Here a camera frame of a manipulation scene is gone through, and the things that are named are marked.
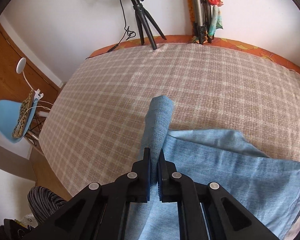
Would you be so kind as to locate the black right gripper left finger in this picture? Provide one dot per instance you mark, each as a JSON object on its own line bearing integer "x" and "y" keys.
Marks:
{"x": 99, "y": 211}

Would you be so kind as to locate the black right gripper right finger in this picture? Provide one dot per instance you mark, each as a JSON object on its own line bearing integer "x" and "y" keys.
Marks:
{"x": 206, "y": 211}

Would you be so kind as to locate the light blue denim pants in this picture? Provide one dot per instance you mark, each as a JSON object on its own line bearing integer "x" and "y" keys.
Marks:
{"x": 268, "y": 188}

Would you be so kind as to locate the beige plaid bed blanket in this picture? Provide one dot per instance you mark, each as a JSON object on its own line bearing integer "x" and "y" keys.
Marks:
{"x": 94, "y": 128}

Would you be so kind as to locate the leopard print cloth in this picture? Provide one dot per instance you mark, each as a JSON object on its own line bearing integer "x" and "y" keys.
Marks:
{"x": 24, "y": 113}

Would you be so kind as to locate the light blue chair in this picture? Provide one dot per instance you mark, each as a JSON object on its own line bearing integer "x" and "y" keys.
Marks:
{"x": 9, "y": 114}

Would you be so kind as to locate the folded silver tripod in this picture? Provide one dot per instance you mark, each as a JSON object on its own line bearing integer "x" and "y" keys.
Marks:
{"x": 201, "y": 13}

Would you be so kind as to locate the black mini tripod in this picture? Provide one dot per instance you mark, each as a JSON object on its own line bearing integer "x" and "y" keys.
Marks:
{"x": 143, "y": 18}

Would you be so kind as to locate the colourful floral scarf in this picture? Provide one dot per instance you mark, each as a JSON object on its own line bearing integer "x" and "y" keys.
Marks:
{"x": 216, "y": 22}

